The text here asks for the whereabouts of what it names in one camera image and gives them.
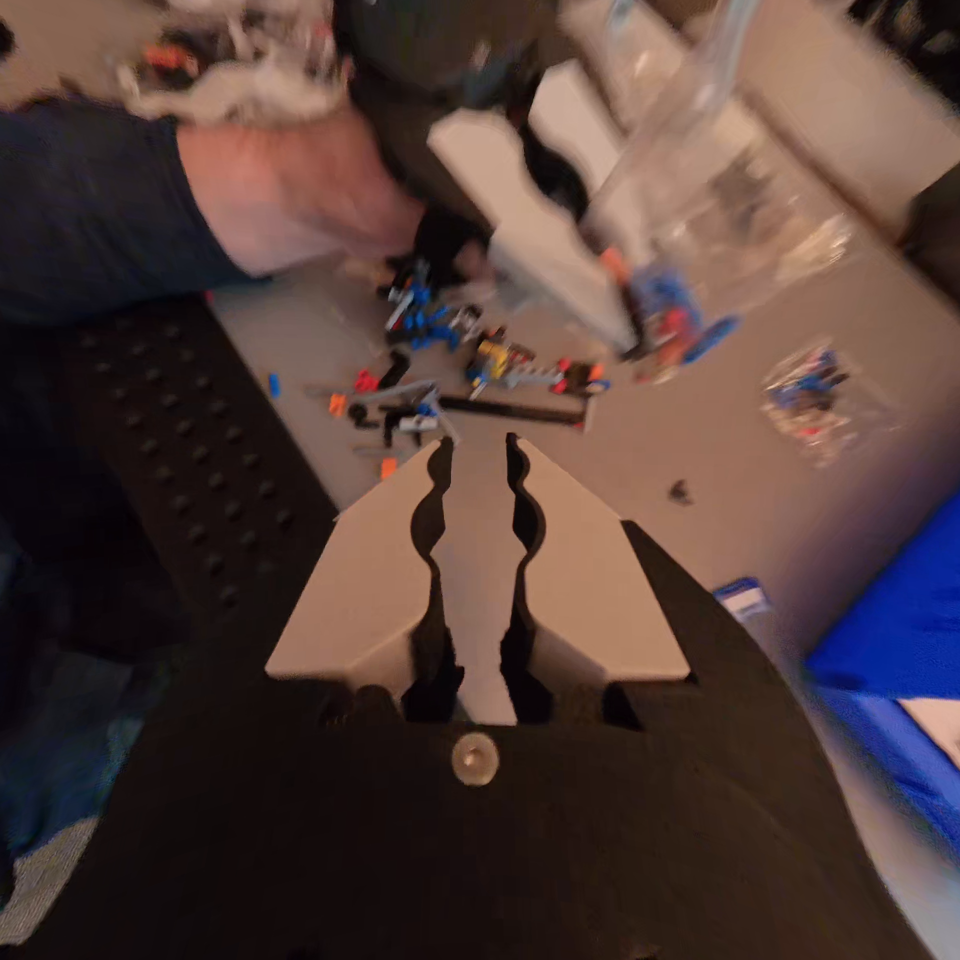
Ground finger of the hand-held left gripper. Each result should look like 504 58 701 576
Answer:
427 107 640 355
527 60 629 220

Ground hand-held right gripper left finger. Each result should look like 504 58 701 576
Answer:
264 436 456 723

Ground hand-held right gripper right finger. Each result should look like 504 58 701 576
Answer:
506 432 691 723

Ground large clear lego bag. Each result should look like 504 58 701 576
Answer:
585 0 860 384

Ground person's left forearm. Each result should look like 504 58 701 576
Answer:
0 97 252 325

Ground scattered loose lego pieces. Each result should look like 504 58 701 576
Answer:
266 255 614 483

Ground small bag of lego pieces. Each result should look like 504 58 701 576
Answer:
759 343 858 468

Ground black lego set box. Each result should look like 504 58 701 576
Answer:
896 168 960 260

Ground person's left hand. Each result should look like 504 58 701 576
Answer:
178 111 426 279

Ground small blue labelled box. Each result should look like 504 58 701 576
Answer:
711 574 774 624

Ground black perforated office chair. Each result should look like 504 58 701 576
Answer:
0 300 340 676

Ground blue plastic storage bin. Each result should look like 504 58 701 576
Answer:
806 495 960 849

